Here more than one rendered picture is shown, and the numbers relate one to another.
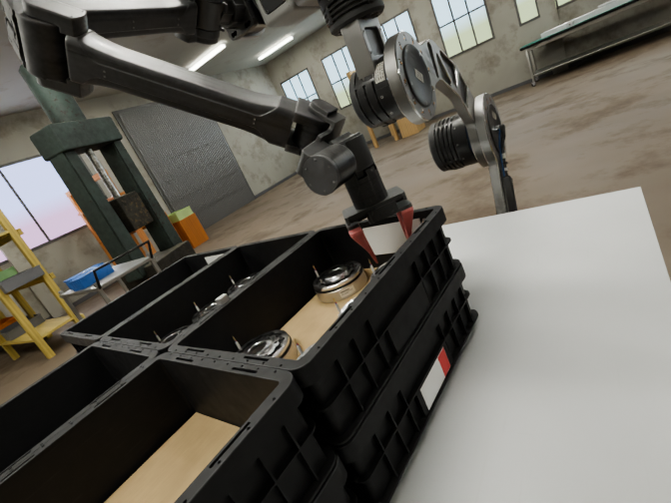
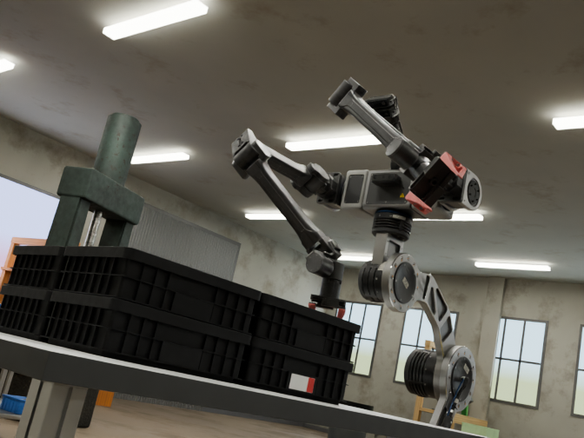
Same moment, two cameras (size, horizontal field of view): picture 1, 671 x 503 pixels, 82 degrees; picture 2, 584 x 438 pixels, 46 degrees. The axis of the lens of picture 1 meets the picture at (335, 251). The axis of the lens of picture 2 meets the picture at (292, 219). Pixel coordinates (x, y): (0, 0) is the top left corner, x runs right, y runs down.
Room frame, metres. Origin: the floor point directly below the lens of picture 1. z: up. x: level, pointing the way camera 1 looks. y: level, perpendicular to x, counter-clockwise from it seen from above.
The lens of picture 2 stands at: (-1.36, -0.03, 0.72)
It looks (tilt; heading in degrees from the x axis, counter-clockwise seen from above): 14 degrees up; 3
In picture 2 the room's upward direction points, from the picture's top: 12 degrees clockwise
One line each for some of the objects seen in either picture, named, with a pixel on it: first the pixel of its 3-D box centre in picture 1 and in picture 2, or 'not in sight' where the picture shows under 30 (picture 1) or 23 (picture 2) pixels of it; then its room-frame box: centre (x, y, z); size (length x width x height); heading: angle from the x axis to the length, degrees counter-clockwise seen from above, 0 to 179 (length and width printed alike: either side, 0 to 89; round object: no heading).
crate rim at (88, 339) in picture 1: (154, 291); not in sight; (0.99, 0.48, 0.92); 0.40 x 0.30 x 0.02; 136
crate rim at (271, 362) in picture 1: (316, 278); (278, 310); (0.57, 0.05, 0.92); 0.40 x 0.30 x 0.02; 136
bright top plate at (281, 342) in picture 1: (260, 351); not in sight; (0.54, 0.17, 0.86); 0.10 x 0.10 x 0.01
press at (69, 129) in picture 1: (112, 189); (84, 261); (4.74, 2.04, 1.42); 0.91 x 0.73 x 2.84; 142
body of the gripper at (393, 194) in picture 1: (366, 191); (329, 292); (0.60, -0.09, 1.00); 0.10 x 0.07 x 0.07; 85
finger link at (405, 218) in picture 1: (393, 226); (331, 317); (0.60, -0.11, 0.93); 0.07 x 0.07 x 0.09; 85
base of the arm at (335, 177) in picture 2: (224, 7); (324, 185); (1.04, 0.00, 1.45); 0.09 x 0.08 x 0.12; 51
